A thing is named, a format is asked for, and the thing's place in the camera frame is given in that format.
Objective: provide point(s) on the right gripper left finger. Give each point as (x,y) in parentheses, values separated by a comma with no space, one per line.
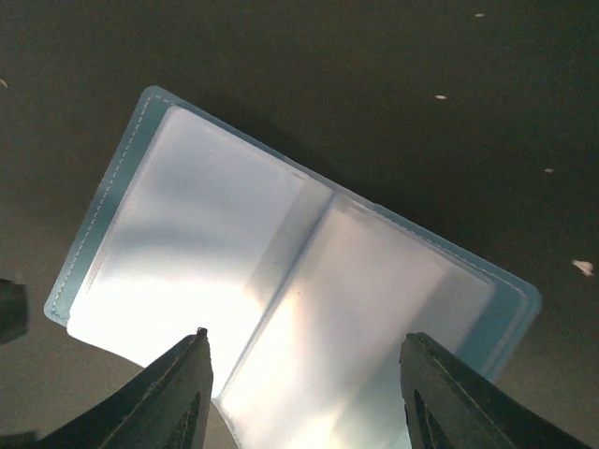
(165,406)

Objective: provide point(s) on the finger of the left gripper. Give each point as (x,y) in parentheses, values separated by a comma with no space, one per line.
(13,311)

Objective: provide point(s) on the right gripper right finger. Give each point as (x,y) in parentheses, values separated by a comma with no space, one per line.
(450,405)

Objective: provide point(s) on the blue card holder wallet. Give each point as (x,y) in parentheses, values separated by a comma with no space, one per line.
(306,289)

